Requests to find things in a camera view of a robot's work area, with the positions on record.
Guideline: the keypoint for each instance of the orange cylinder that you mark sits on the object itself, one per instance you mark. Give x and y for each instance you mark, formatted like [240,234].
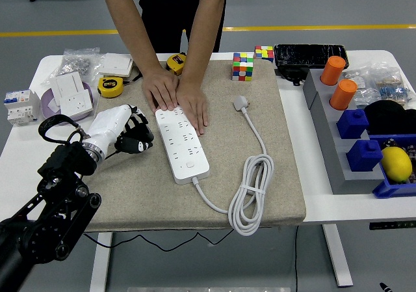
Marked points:
[333,71]
[343,94]

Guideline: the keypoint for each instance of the white circuit breaker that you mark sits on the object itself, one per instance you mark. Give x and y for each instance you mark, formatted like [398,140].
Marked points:
[21,106]

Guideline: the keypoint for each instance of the black wrapped tray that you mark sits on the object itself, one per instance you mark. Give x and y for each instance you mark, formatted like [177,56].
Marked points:
[308,55]

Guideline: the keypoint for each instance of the clear bag of screws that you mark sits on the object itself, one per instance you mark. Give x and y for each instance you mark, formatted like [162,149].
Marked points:
[76,64]

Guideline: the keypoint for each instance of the black device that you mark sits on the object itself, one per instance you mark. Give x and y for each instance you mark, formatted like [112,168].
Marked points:
[292,74]

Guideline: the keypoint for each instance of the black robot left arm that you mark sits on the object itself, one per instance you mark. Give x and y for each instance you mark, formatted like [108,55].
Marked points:
[65,162]

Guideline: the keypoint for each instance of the white table leg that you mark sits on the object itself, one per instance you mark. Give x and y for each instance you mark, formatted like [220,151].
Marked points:
[338,256]
[100,262]

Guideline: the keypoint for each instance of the black table control panel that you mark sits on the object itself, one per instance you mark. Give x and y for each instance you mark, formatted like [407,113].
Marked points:
[391,225]

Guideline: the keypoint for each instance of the person's left forearm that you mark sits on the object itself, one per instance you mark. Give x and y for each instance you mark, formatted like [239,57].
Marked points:
[201,32]

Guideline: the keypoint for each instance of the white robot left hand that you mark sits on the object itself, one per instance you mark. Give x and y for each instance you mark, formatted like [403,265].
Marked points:
[107,124]

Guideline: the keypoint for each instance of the small colourful puzzle cube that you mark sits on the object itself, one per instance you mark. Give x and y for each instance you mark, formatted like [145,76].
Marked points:
[264,54]

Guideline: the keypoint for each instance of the white switch panel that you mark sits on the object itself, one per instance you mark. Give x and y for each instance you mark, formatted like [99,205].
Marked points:
[115,64]

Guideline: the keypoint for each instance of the black cloth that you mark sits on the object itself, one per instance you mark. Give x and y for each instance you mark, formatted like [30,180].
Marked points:
[390,116]

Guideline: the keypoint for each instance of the person's left hand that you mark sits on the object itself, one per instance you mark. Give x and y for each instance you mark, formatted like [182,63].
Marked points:
[193,105]

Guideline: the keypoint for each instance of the white power strip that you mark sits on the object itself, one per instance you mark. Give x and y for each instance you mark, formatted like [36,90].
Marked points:
[182,155]

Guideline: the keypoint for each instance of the person's right hand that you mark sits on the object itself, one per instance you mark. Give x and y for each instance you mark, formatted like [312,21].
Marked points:
[159,88]

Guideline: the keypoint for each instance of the grey-brown mat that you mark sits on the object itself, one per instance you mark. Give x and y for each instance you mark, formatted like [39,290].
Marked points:
[136,194]

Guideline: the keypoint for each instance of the clear bag of small parts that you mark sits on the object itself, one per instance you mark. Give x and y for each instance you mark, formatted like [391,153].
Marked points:
[364,97]

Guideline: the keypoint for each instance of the person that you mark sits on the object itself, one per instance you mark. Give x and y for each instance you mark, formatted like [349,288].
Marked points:
[172,12]

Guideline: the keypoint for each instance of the purple bowl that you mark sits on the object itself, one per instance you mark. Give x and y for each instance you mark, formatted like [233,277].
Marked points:
[48,108]

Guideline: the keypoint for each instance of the white wall socket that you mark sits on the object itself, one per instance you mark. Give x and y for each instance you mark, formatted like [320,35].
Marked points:
[76,103]

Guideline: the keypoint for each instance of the large colourful puzzle cube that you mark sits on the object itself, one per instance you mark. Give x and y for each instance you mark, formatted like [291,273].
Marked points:
[242,67]

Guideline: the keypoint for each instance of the clear bag of resistors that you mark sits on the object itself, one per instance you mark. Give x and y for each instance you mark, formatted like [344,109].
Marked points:
[395,88]

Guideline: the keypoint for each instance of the blue plastic bin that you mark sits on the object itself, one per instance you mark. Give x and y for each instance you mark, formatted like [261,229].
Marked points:
[393,189]

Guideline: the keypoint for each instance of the yellow lemon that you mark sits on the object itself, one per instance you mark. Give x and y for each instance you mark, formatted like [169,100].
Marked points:
[396,164]

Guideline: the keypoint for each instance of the blue block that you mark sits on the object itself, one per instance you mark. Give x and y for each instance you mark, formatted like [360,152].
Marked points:
[364,156]
[352,124]

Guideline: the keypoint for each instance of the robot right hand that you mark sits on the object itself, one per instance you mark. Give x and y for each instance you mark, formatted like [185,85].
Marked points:
[386,288]

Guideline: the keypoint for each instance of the grey block holder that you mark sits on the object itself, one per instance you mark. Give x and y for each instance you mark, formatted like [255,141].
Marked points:
[334,162]

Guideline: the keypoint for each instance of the person's right forearm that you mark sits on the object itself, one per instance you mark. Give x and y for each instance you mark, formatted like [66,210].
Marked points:
[130,28]

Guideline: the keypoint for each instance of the white switch plate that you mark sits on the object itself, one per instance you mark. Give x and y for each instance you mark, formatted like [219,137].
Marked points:
[65,85]

